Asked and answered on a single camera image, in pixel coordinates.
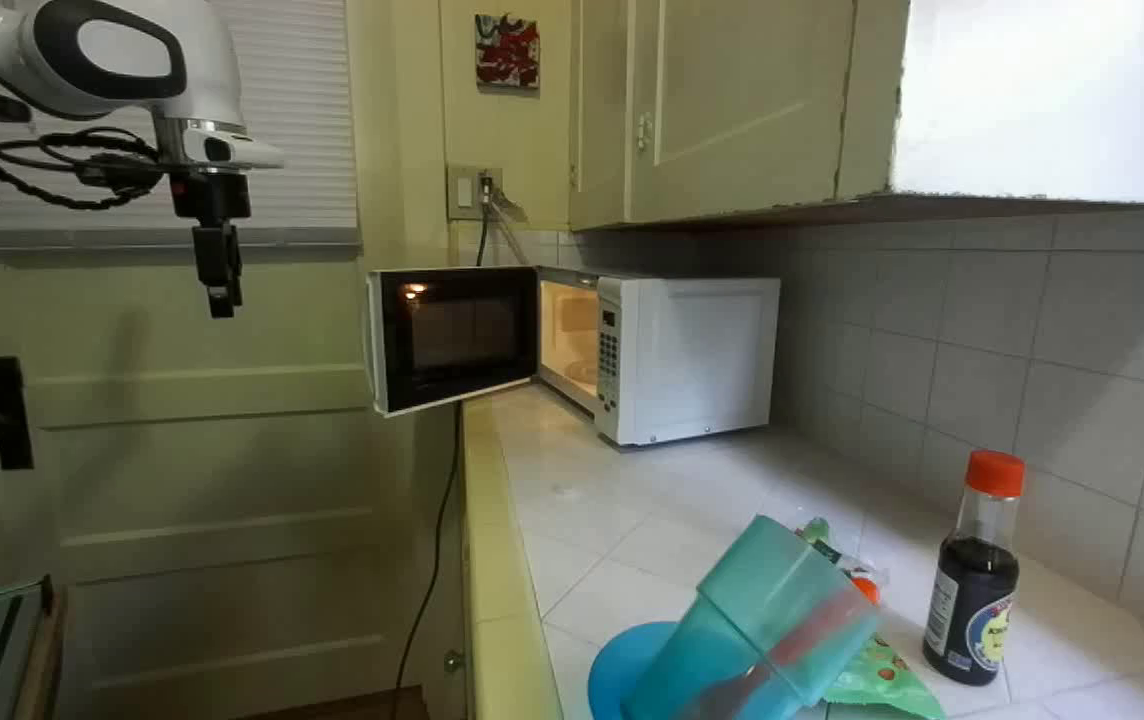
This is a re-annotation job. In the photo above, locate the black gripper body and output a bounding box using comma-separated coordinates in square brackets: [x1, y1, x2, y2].
[169, 165, 255, 280]

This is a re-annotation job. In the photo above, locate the blue plastic bowl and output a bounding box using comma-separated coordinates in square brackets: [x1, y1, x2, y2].
[583, 617, 683, 720]

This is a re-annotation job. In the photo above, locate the teal translucent plastic cup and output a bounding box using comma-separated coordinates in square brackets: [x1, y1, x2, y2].
[623, 513, 884, 720]

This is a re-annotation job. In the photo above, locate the black glass microwave door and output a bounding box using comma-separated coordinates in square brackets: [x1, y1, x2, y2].
[362, 264, 542, 418]

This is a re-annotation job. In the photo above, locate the white microwave oven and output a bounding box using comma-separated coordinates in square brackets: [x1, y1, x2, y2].
[536, 264, 783, 450]

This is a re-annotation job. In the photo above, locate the clear plastic snack wrapper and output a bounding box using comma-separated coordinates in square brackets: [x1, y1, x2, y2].
[794, 517, 890, 605]

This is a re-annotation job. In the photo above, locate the brown wooden spoon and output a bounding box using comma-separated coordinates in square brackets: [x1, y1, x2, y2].
[695, 570, 884, 720]

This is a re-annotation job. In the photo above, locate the green snack bag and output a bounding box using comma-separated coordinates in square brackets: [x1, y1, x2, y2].
[819, 633, 948, 720]

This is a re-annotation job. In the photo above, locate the soy sauce bottle red cap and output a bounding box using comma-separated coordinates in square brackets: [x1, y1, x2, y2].
[919, 446, 1028, 686]

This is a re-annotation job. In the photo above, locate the bright window pane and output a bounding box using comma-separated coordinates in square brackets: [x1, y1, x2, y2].
[886, 0, 1144, 213]

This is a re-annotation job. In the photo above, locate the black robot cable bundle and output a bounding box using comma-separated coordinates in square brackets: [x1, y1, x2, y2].
[0, 37, 172, 215]

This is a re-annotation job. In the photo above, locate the beige wall outlet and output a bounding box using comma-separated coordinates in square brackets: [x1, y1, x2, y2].
[443, 160, 506, 224]

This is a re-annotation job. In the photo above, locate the red wall picture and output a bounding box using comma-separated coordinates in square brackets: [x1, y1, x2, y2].
[472, 11, 542, 95]

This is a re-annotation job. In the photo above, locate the black power cord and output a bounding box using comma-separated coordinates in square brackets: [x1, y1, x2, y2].
[386, 173, 504, 699]

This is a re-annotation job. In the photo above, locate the pale green wall cabinet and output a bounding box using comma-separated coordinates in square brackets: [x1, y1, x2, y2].
[566, 0, 913, 230]

